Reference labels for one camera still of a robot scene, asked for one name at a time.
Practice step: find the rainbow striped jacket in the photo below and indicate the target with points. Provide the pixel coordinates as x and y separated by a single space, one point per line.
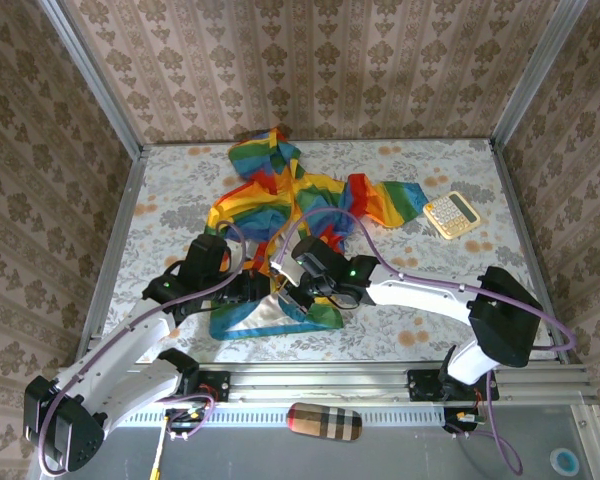
260 210

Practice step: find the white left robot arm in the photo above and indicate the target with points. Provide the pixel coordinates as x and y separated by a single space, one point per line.
120 350

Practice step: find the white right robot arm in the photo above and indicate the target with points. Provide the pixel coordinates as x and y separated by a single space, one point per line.
420 295

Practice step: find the floral table cover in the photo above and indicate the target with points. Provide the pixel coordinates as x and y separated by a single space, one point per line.
430 330

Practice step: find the plaid glasses case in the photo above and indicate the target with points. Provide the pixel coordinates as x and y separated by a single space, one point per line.
324 422

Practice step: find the gold calculator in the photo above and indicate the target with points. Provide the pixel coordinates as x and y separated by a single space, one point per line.
451 215

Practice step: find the blue tape roll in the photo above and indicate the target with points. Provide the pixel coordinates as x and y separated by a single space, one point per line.
565 461

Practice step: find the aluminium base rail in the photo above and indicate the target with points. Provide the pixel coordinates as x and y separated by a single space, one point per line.
320 387

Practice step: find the aluminium table side rail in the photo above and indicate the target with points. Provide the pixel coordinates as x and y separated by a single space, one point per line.
530 250
115 245

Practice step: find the aluminium frame post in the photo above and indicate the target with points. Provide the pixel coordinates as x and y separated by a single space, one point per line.
95 80
535 75

